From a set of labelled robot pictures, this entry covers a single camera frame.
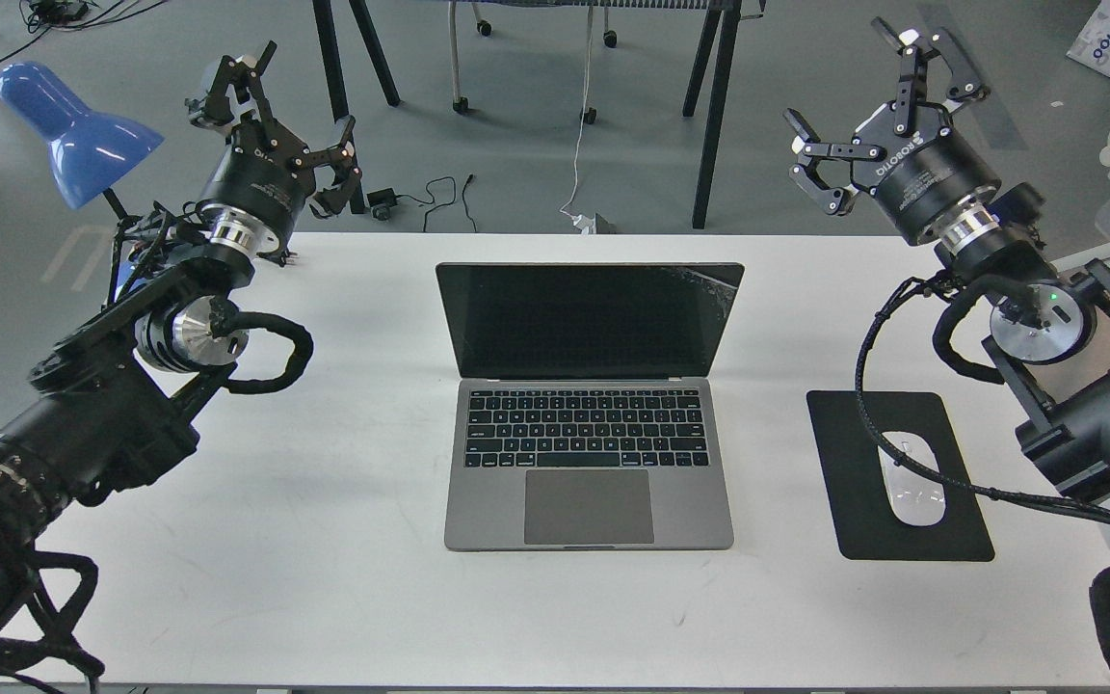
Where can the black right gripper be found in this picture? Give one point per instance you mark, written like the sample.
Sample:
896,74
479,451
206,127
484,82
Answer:
931,173

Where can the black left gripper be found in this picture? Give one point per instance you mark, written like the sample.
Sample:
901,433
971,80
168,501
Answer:
255,175

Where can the grey laptop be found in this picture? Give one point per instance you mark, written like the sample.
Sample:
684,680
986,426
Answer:
585,417

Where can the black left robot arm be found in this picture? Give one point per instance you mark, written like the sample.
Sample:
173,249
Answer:
118,397

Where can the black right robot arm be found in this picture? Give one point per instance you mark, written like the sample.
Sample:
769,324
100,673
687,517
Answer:
1041,328

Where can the blue desk lamp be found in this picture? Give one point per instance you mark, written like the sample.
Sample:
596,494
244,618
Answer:
89,151

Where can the white computer mouse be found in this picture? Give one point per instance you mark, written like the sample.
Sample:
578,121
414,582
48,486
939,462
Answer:
913,500

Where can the black mouse pad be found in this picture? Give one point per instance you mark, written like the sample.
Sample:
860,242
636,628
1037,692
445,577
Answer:
882,511

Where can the black table frame legs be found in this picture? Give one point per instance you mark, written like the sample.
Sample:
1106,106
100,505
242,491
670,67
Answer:
535,95

